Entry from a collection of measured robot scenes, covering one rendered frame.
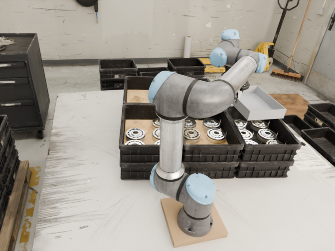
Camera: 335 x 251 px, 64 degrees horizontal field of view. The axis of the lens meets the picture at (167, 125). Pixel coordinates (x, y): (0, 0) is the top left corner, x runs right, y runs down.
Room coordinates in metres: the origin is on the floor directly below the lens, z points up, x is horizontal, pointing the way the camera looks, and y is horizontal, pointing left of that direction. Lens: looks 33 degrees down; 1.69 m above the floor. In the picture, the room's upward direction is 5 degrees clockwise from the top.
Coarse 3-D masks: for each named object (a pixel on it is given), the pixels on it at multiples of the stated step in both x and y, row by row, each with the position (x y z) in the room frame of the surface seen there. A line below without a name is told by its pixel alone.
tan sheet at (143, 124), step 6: (126, 120) 1.32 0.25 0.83; (132, 120) 1.32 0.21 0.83; (138, 120) 1.33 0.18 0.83; (144, 120) 1.34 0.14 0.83; (150, 120) 1.34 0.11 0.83; (126, 126) 1.25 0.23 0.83; (132, 126) 1.26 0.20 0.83; (138, 126) 1.26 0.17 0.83; (144, 126) 1.27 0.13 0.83; (150, 126) 1.27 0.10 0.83; (150, 132) 1.21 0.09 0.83; (150, 138) 1.16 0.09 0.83
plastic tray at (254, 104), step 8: (256, 88) 1.39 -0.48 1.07; (248, 96) 1.34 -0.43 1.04; (256, 96) 1.35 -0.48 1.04; (264, 96) 1.31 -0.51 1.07; (232, 104) 1.23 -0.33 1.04; (240, 104) 1.16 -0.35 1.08; (248, 104) 1.24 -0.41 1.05; (256, 104) 1.25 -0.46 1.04; (264, 104) 1.26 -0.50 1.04; (272, 104) 1.23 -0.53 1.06; (280, 104) 1.19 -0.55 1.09; (240, 112) 1.15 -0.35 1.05; (248, 112) 1.09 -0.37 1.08; (256, 112) 1.09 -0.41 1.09; (264, 112) 1.10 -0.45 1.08; (272, 112) 1.12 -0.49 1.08; (280, 112) 1.13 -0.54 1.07; (248, 120) 1.08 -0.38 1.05
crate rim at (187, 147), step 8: (224, 112) 1.34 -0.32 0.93; (232, 128) 1.18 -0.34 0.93; (184, 144) 1.00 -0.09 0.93; (192, 144) 1.00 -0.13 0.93; (200, 144) 1.01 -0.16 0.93; (208, 144) 1.02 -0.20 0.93; (216, 144) 1.02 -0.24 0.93; (224, 144) 1.03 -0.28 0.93; (232, 144) 1.03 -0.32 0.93; (240, 144) 1.04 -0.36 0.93
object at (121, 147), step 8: (128, 104) 1.34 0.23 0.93; (136, 104) 1.34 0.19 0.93; (144, 104) 1.35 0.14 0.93; (152, 104) 1.36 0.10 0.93; (120, 128) 1.08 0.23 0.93; (120, 136) 1.02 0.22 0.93; (120, 144) 0.96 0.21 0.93; (128, 144) 0.96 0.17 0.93; (136, 144) 0.97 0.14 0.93; (144, 144) 0.97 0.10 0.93; (152, 144) 0.98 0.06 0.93
